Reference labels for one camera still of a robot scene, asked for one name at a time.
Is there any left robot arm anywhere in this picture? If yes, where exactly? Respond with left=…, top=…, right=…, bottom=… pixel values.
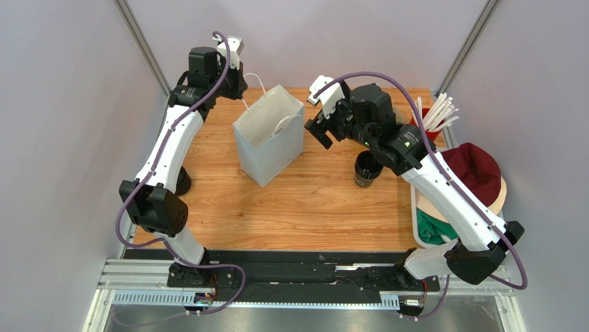
left=115, top=37, right=247, bottom=287

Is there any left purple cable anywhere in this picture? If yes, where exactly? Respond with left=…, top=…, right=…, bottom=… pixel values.
left=112, top=30, right=247, bottom=323

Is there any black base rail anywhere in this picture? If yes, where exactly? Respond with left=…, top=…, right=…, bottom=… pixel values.
left=125, top=249, right=442, bottom=304

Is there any white paper bag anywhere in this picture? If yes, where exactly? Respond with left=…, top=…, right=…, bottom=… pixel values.
left=232, top=84, right=305, bottom=187

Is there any black coffee cup left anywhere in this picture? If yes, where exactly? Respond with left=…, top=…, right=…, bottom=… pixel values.
left=175, top=166, right=192, bottom=196

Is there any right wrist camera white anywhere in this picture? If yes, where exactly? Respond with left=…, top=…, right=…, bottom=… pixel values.
left=307, top=75, right=344, bottom=120

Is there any aluminium frame post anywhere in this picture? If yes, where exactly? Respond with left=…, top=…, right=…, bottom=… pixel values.
left=434, top=0, right=502, bottom=97
left=113, top=0, right=171, bottom=98

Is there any white paper straws bundle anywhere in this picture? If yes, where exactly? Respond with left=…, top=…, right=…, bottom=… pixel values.
left=415, top=93, right=459, bottom=129

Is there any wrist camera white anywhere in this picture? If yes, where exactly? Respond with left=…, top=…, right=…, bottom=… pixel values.
left=307, top=75, right=344, bottom=120
left=213, top=35, right=245, bottom=70

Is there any left aluminium frame post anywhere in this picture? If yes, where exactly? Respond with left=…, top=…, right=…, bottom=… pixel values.
left=113, top=0, right=171, bottom=98

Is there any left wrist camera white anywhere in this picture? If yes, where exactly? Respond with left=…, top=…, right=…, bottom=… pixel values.
left=213, top=35, right=245, bottom=70

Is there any green cloth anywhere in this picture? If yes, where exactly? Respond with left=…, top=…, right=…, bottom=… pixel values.
left=416, top=209, right=458, bottom=245

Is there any maroon bucket hat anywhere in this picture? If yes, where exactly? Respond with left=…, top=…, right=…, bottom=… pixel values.
left=416, top=142, right=507, bottom=226

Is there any black coffee cup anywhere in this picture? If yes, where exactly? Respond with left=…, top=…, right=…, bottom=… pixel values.
left=175, top=166, right=192, bottom=196
left=354, top=151, right=384, bottom=187

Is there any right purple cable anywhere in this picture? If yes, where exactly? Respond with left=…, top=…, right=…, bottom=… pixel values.
left=312, top=71, right=529, bottom=322

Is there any purple cable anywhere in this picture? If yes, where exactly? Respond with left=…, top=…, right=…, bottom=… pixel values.
left=312, top=71, right=529, bottom=322
left=112, top=30, right=247, bottom=323

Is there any black coffee cup right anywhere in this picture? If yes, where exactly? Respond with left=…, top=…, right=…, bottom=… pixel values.
left=354, top=151, right=384, bottom=187

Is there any red cup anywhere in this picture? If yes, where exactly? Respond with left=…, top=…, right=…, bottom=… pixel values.
left=422, top=107, right=444, bottom=141

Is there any white plastic basket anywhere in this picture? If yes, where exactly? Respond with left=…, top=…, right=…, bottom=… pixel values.
left=410, top=186, right=450, bottom=248

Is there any right aluminium frame post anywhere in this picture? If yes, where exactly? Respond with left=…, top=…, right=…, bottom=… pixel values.
left=434, top=0, right=502, bottom=97

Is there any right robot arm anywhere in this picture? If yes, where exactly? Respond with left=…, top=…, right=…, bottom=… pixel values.
left=306, top=77, right=524, bottom=285

